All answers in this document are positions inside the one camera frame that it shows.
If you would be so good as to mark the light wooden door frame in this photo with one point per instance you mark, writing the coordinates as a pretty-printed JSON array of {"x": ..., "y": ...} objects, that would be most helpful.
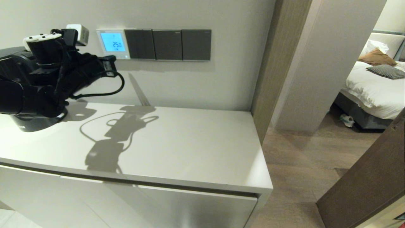
[{"x": 278, "y": 47}]

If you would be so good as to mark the large white pillow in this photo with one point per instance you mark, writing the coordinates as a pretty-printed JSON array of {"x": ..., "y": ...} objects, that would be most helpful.
[{"x": 392, "y": 41}]

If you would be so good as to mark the dark grey multi-rocker wall switch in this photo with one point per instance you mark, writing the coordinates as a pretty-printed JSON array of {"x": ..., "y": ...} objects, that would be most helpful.
[{"x": 140, "y": 44}]

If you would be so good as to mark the white wall thermostat panel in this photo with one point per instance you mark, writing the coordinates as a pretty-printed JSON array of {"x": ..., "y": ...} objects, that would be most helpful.
[{"x": 112, "y": 41}]

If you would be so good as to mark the checked grey cushion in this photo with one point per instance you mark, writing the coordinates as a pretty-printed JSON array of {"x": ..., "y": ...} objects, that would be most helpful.
[{"x": 387, "y": 71}]

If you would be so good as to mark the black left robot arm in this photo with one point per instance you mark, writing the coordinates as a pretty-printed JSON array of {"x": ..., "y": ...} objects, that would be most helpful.
[{"x": 31, "y": 98}]

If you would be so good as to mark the small white pillow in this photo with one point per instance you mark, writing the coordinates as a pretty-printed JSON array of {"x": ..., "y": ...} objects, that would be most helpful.
[{"x": 373, "y": 45}]

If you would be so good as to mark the brown cushion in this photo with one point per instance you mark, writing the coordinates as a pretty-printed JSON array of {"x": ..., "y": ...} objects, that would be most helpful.
[{"x": 376, "y": 58}]

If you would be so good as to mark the white bed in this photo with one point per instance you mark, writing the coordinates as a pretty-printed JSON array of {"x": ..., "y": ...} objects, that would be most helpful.
[{"x": 373, "y": 91}]

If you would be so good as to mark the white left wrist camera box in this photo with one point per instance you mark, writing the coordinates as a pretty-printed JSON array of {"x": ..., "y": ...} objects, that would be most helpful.
[{"x": 82, "y": 33}]

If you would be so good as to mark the white cabinet door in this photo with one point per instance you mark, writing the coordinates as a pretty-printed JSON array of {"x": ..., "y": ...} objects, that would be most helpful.
[
  {"x": 38, "y": 202},
  {"x": 190, "y": 209}
]

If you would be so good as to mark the white sideboard cabinet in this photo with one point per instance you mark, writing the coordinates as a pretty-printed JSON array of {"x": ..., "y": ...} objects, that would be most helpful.
[{"x": 190, "y": 142}]

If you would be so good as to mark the white slipper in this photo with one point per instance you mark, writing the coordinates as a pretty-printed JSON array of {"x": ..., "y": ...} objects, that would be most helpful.
[{"x": 347, "y": 120}]

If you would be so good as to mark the brown wooden door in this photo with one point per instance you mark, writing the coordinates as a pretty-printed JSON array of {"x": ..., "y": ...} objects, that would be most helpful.
[{"x": 364, "y": 183}]

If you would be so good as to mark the black electric kettle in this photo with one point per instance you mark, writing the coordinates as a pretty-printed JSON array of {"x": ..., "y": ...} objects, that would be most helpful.
[{"x": 28, "y": 125}]

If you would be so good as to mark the grey bed base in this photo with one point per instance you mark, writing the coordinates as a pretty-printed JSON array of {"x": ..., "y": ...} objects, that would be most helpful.
[{"x": 351, "y": 110}]

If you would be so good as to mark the dark grey single wall switch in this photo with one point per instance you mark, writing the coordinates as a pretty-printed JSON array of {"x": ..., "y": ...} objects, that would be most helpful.
[
  {"x": 167, "y": 45},
  {"x": 196, "y": 45}
]

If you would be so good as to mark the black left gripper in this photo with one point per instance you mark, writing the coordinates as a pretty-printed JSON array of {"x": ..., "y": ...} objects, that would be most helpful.
[{"x": 83, "y": 70}]

